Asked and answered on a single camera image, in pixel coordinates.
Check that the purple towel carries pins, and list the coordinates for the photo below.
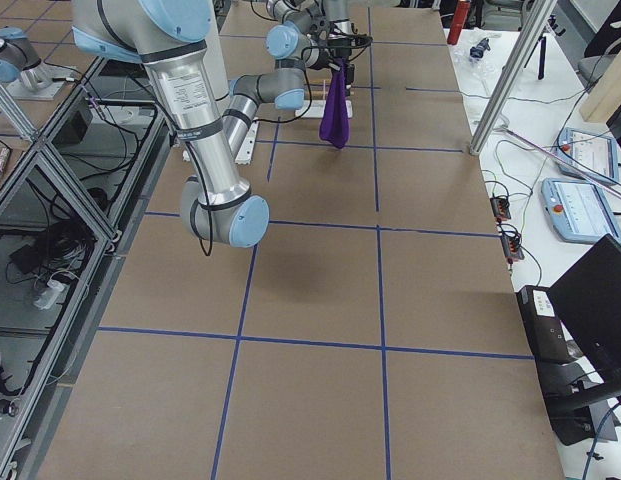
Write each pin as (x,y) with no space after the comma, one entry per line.
(334,127)

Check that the clear plastic wrap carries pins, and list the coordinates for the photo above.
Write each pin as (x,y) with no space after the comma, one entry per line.
(460,52)

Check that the folded dark blue umbrella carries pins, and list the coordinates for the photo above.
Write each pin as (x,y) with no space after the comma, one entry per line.
(478,51)

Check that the red cylinder bottle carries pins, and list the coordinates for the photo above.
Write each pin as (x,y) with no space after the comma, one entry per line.
(458,21)

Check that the reacher grabber stick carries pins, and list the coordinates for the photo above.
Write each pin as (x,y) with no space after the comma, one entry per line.
(582,171)

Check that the red terminal block far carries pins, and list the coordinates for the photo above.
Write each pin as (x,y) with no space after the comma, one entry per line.
(500,205)

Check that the red terminal block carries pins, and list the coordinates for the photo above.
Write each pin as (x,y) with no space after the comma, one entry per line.
(511,241)
(500,205)

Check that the red terminal block near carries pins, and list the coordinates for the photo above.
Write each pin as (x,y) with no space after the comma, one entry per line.
(511,241)

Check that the upper blue teach pendant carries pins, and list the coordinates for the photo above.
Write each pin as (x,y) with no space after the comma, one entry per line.
(597,151)

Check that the blue teach pendant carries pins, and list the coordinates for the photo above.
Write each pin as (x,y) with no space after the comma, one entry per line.
(597,151)
(578,211)

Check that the lower blue teach pendant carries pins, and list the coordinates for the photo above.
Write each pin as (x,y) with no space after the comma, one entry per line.
(578,211)

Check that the black monitor with stand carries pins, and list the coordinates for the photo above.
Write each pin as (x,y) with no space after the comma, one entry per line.
(587,301)

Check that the black box with label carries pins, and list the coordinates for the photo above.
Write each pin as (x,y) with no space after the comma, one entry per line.
(544,330)

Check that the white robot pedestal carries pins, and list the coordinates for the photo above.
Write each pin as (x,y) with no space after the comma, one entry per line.
(242,145)

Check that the aluminium frame post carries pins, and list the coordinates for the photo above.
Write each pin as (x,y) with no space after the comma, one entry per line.
(531,30)

